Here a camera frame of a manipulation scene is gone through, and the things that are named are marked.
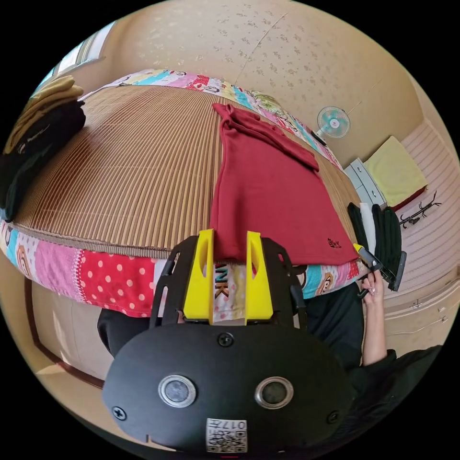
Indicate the red long sleeve shirt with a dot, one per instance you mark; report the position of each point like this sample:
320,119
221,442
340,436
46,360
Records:
273,201

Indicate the black and white clothes pile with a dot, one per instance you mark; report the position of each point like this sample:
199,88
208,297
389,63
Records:
386,230

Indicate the black coat rack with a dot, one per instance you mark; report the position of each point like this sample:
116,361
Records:
418,212

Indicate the bed with woven mat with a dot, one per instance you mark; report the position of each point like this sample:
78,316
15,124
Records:
136,161

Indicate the white drawer cupboard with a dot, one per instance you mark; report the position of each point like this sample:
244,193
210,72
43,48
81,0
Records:
395,169

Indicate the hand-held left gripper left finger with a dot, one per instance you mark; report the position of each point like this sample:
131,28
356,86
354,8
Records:
201,280

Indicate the white fan with teal blades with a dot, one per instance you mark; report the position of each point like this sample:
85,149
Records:
333,122

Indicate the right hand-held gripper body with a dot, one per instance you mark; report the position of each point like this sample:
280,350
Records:
373,261

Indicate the yellow and black clothes pile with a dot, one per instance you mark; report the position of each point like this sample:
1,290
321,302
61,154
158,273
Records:
39,133

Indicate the window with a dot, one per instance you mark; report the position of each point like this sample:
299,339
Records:
73,57

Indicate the person's right forearm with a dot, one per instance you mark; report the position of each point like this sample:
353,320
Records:
375,334

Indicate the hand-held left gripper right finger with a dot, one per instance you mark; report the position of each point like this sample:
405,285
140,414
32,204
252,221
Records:
257,287

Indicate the person's right hand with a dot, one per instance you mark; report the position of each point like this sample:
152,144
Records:
373,289

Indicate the cream cupboard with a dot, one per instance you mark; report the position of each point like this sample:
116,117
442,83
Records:
417,316

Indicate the person's body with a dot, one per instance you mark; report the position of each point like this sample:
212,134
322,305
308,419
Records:
330,323

